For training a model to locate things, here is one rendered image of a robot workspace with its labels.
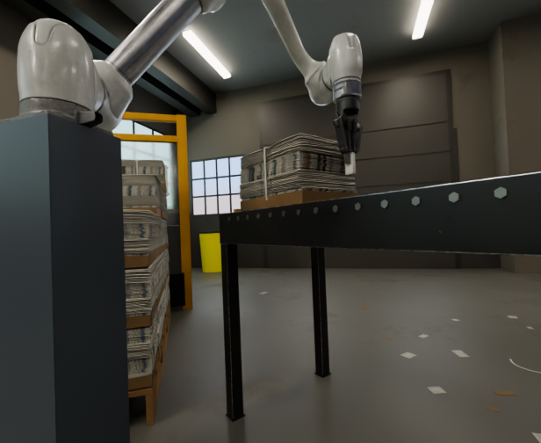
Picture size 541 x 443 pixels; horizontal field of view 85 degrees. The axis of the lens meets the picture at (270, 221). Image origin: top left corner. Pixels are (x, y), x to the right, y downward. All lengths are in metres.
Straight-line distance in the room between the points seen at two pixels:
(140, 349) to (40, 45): 1.00
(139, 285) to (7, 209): 0.55
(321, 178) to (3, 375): 0.97
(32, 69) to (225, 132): 5.25
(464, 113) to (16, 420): 5.63
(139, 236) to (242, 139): 4.76
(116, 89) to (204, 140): 5.17
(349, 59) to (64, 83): 0.78
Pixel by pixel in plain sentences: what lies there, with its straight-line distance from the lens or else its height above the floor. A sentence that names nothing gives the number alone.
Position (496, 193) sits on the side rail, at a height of 0.77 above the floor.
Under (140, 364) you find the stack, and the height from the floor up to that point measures 0.23.
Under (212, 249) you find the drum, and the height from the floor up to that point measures 0.41.
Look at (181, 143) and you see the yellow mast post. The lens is 3.05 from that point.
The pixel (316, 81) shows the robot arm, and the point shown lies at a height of 1.25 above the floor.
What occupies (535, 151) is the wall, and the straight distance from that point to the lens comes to 5.30.
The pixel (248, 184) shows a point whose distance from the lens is 1.19.
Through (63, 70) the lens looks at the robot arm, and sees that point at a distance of 0.93.
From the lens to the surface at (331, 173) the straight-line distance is 1.07.
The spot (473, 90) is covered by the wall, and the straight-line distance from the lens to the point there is 5.80.
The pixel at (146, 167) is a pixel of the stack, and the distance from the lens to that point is 2.47.
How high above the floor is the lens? 0.74
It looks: 1 degrees up
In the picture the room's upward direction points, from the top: 2 degrees counter-clockwise
